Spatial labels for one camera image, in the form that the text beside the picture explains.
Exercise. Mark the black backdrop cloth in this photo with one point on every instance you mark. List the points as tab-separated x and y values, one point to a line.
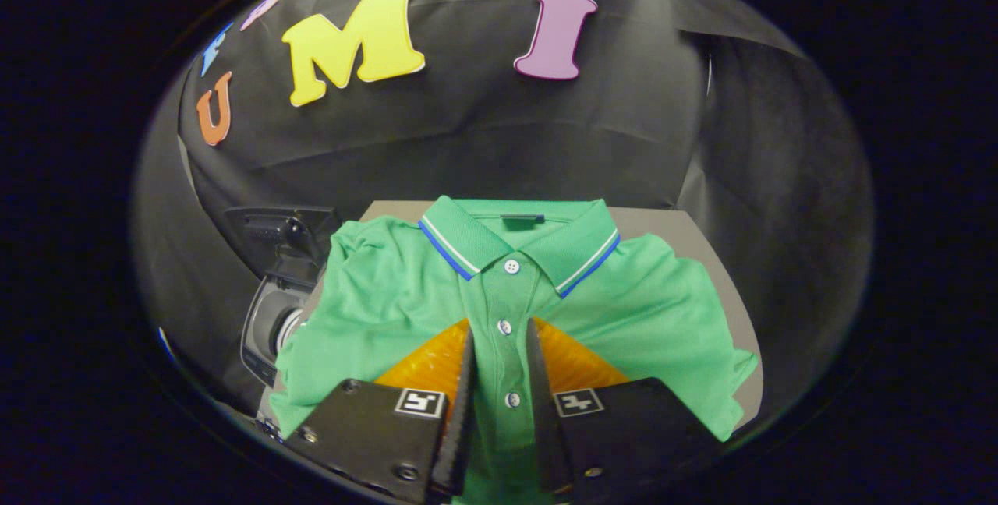
483	131

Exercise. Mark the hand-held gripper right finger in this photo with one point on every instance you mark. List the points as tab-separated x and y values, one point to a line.
538	411

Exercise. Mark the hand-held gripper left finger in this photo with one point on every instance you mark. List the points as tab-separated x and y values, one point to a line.
464	411

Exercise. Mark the green polo shirt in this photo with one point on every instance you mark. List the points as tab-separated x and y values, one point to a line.
390	294

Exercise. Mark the dark washing machine lid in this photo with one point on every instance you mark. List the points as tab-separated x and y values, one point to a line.
281	236

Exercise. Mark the beige cabinet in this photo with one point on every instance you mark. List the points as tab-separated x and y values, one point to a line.
686	232

